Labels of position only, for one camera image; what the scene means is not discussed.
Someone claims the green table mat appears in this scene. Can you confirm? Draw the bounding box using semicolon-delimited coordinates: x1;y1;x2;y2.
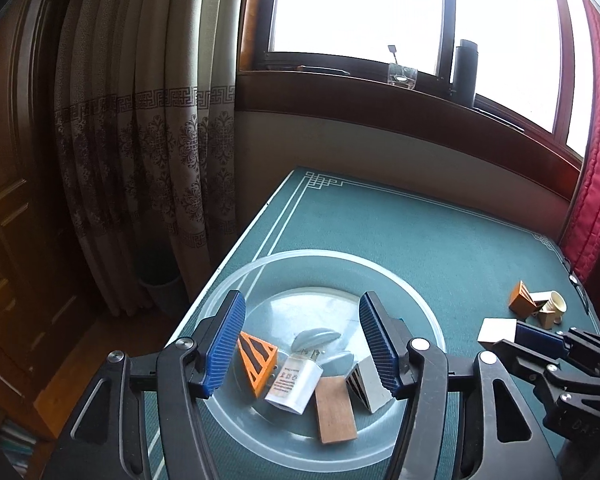
40;165;600;480

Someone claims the drinking glass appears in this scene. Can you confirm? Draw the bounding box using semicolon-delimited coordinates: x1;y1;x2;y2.
387;45;418;88

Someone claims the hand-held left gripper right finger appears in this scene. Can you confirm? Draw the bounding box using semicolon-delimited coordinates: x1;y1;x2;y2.
358;290;563;480

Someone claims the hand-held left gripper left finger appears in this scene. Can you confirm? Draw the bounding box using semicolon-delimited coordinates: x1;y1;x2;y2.
42;290;247;480

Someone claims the white power adapter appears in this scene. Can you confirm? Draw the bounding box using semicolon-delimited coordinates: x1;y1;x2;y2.
264;345;326;416

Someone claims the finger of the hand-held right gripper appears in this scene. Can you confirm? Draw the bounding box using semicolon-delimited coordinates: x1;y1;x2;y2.
565;329;600;363
492;322;571;381

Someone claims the blue and white wooden block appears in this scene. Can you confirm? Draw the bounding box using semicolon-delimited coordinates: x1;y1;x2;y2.
477;317;519;351

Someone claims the brown rectangular wooden block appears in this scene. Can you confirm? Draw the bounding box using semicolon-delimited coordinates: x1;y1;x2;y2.
314;375;358;445

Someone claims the beige patterned curtain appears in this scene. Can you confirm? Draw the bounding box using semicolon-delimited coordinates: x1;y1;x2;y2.
50;0;241;318

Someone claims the grey triangular wooden block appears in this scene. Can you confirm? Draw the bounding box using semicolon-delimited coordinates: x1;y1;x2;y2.
345;355;393;414

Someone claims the black cylinder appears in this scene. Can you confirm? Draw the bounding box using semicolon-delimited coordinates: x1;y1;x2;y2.
451;39;479;108

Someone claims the light wooden cup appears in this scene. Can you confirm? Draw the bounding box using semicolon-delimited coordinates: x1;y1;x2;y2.
542;290;567;325

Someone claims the orange striped wooden block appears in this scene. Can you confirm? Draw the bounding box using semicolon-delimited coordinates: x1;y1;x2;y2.
237;331;279;398
509;280;537;317

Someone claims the stack of books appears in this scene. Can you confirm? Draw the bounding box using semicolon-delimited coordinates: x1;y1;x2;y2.
0;400;38;476

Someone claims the red quilted curtain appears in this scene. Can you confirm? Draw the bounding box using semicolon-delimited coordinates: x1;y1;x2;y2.
560;0;600;286

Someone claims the clear plastic bowl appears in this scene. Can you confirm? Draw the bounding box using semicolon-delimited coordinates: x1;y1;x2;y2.
167;250;447;473

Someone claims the dark waste bin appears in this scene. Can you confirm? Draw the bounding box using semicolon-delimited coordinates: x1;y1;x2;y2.
137;255;186;318

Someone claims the wooden framed window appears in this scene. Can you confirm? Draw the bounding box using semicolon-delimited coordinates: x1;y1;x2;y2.
237;0;596;161

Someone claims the dark wooden door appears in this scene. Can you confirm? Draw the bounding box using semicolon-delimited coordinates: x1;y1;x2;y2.
0;0;101;376

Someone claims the small wooden wedge block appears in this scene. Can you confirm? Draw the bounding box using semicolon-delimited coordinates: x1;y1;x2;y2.
537;307;563;331

